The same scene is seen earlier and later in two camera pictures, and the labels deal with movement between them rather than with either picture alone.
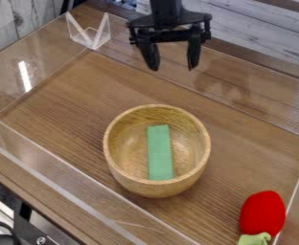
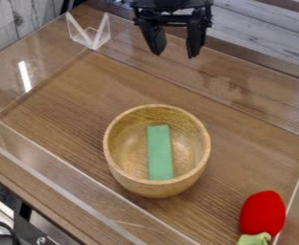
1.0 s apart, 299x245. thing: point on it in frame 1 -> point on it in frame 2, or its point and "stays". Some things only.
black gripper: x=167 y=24 -> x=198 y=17
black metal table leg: x=26 y=233 stays
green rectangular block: x=160 y=152 stays
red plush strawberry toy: x=262 y=217 stays
